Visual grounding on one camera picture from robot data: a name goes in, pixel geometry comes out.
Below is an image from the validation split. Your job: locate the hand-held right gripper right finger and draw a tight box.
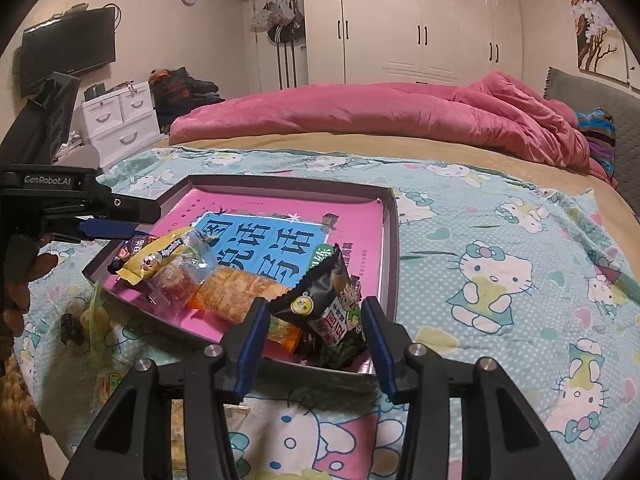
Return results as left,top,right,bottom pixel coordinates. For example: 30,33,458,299
361,296,576,480

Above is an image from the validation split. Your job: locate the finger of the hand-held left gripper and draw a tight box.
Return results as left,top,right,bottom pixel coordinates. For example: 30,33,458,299
77,219,146,241
87,187,161,226

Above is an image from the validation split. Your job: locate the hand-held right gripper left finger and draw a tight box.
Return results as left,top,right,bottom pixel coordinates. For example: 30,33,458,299
62,297,273,480

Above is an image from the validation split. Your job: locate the yellow packet with black lettering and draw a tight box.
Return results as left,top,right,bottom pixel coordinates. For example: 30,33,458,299
116,226,193,281

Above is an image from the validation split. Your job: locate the yellow packet with orange ends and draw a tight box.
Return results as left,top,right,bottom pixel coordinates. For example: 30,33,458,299
187,266,293,325

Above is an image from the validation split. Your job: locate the black and green snack packet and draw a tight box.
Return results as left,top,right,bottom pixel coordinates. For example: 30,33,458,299
270,242,368,368

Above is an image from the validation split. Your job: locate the grey tray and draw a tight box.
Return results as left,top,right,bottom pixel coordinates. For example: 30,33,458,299
82,175,401,378

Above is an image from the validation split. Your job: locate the clear packet with green mark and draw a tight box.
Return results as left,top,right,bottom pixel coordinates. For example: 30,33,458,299
145,227,218,311

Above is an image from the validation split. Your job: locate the person's left hand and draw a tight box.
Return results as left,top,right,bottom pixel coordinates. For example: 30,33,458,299
0,252,59,337

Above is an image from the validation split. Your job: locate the small yellow packet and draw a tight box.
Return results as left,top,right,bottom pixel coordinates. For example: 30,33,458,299
267,317,303,350

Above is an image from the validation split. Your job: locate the blue cookie packet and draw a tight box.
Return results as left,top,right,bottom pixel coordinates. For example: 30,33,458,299
107,232,156,273

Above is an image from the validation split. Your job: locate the white drawer cabinet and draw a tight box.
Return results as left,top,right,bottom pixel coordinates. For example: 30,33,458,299
80,80,161,171

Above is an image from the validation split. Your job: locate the small dark snack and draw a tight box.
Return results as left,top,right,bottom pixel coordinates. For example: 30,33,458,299
59,312,86,346

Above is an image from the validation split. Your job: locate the cartoon cat printed bed sheet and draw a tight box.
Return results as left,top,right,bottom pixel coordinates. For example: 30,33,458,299
15,147,640,480

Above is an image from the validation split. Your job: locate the pink book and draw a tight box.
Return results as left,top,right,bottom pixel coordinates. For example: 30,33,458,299
107,185,386,376

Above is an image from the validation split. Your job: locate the black and orange bag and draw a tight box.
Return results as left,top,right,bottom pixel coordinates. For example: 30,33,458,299
148,67,226,111

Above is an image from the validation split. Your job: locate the black television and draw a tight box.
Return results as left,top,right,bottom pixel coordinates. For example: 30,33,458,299
19,7,117,97

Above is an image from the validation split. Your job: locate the yellow packet with round logo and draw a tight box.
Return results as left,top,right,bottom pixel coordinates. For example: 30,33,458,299
92,367,128,408

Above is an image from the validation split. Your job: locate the brown patterned cloth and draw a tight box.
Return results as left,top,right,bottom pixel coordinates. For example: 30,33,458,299
0,355,56,480

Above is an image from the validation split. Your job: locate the tan bed sheet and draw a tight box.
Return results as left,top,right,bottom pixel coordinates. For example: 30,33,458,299
155,130,621,196

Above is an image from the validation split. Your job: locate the white hanging bag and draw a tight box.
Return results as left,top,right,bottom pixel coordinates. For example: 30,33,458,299
250,2,273,31

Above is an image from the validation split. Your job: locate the black striped hanging bag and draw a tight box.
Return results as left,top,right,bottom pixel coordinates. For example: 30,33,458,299
267,22,304,44

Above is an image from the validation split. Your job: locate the pink blanket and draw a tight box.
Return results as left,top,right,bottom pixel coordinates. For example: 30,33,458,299
169,71,613,183

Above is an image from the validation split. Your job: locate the colourful striped cloth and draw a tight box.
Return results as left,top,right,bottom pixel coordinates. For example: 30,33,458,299
575,107,618,186

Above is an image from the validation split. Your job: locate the white wardrobe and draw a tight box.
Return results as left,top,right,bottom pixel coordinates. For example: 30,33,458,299
220,0,526,93

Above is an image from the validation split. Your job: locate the grey padded headboard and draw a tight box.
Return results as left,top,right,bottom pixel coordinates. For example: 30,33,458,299
542,66,640,201

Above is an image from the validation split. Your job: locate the flower wall painting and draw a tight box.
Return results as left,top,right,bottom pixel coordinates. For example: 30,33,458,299
567,0,640,81

